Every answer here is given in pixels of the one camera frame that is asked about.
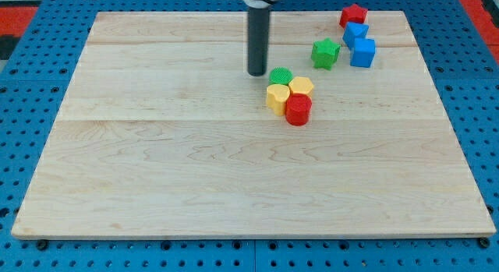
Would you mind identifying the green star block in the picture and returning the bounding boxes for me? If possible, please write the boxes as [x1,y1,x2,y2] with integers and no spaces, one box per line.
[311,37,341,70]

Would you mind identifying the blue cube block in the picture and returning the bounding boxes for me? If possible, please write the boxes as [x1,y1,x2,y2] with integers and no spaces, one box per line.
[350,38,376,68]

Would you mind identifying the red star block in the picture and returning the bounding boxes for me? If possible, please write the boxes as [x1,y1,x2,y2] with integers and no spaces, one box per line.
[339,3,368,28]

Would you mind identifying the yellow heart block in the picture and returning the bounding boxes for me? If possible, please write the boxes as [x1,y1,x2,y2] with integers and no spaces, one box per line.
[266,84,291,116]

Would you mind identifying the red cylinder block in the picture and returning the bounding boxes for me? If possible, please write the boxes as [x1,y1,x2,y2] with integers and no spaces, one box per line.
[285,94,313,126]

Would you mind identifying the green cylinder block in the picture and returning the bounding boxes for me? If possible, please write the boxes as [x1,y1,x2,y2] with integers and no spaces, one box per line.
[268,67,293,86]

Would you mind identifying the yellow hexagon block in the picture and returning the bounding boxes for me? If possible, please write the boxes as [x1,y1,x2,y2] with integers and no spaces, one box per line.
[288,76,314,98]

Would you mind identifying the light wooden board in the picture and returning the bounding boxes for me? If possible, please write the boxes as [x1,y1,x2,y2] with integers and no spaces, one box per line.
[12,11,496,240]

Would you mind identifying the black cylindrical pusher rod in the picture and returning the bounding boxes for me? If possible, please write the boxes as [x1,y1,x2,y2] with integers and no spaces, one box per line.
[247,6,271,76]

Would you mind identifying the blue pentagon block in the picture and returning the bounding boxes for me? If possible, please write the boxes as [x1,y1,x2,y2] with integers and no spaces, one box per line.
[342,22,370,49]

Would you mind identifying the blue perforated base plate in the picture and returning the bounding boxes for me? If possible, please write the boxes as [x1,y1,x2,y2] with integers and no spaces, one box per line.
[1,0,498,271]

